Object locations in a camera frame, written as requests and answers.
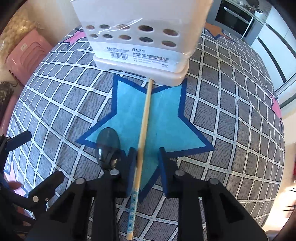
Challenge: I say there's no blue patterned wooden chopstick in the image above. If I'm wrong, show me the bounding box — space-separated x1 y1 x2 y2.
126 79 152 240

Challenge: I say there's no person's hand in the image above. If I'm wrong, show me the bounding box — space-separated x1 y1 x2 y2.
8 181 22 190

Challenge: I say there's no dark metal spoon on table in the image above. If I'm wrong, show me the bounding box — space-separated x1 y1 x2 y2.
95 127 120 171

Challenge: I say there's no blue star sticker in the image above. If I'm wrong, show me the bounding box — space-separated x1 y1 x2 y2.
76 75 214 202

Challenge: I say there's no grey checkered tablecloth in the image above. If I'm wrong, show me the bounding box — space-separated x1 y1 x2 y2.
3 22 286 241

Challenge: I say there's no pink box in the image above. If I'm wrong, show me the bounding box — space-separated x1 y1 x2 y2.
5 29 53 86

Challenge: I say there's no bag of white balls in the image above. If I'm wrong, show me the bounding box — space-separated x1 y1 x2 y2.
0 9 44 65

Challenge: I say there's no white plastic utensil holder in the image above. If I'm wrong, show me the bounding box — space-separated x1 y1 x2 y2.
72 0 212 86

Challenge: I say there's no orange star sticker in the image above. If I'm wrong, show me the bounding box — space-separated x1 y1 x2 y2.
204 22 230 40

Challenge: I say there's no white refrigerator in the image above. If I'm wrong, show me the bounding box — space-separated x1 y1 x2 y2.
251 7 295 90

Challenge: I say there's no black built-in oven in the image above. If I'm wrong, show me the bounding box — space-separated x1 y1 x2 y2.
215 1 253 36

